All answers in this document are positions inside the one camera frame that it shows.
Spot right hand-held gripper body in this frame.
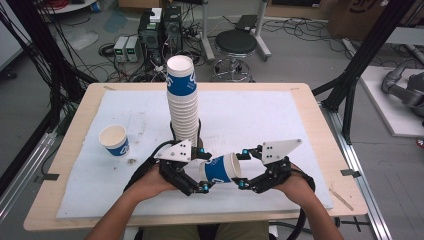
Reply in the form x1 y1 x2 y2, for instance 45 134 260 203
250 138 304 195

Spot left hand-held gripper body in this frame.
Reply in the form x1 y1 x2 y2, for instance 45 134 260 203
153 138 202 197

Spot brown round cup holder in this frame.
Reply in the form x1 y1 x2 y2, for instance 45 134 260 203
169 118 205 158

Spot blue and white paper cup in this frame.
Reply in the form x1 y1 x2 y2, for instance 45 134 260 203
198 152 243 185
98 124 131 158

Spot stack of white paper cups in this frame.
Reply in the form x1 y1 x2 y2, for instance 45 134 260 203
165 54 200 148

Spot person's right hand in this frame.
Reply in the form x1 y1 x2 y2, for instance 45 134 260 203
272 163 313 205

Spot person's left hand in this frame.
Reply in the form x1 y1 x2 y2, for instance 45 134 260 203
132 163 178 202

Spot person's khaki trousers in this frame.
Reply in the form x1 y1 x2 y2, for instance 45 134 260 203
141 221 270 240

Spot thin wooden stick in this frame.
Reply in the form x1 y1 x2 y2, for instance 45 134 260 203
328 187 355 212

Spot white table mat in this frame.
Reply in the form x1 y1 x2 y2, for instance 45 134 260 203
55 89 335 220

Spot black round stool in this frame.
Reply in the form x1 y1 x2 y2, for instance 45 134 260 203
210 29 259 84

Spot white metal stand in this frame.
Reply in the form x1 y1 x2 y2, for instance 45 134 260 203
199 0 273 64

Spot white floor platform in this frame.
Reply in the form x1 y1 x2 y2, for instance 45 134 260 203
359 65 424 139

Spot grey bench power supply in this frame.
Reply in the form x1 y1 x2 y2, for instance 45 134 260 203
112 35 130 64
125 35 142 64

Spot black computer tower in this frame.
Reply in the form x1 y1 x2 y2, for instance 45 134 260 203
137 7 165 58
161 5 183 51

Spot cardboard box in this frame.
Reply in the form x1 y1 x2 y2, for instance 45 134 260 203
327 0 424 42

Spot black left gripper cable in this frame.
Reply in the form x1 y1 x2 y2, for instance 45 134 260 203
123 139 178 194

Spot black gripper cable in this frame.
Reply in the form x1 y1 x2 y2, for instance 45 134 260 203
285 167 316 240
123 139 178 194

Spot black cable under table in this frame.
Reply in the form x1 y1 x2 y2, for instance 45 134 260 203
268 221 301 234

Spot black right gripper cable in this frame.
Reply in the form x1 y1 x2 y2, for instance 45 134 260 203
285 167 316 240

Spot aluminium floor rail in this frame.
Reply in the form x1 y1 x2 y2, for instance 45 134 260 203
320 102 394 240
0 131 58 224

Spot black metal frame post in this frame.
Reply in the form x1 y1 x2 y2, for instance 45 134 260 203
5 0 98 134
312 0 418 145

